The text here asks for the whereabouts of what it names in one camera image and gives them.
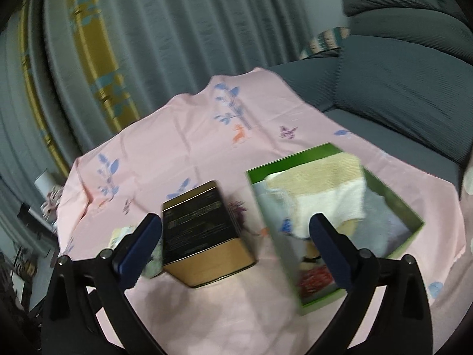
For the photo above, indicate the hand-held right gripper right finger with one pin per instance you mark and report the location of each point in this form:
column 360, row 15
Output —
column 330, row 251

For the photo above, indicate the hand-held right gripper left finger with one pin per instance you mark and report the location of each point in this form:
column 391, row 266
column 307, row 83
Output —
column 138, row 251

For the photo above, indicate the cream knit cloth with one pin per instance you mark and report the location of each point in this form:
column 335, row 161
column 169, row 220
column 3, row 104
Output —
column 325, row 192

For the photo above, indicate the green cardboard box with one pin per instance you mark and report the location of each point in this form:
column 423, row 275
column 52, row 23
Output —
column 306, row 157

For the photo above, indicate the pale green cloth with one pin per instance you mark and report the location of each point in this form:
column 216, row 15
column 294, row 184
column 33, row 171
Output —
column 153, row 262

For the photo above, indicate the black and gold box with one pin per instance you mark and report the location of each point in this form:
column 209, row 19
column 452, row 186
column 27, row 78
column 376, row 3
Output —
column 199, row 222

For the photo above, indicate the floral patterned object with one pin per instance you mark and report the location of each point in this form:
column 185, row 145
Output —
column 51, row 203

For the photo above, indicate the pink printed bed sheet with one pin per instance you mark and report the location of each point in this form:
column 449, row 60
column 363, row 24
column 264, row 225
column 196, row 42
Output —
column 177, row 148

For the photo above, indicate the grey sofa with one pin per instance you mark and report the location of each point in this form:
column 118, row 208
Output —
column 406, row 144

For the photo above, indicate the striped pillow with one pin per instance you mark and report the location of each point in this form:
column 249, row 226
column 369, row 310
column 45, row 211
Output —
column 321, row 42

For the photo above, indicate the grey and yellow curtain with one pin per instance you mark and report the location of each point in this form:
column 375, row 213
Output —
column 166, row 26

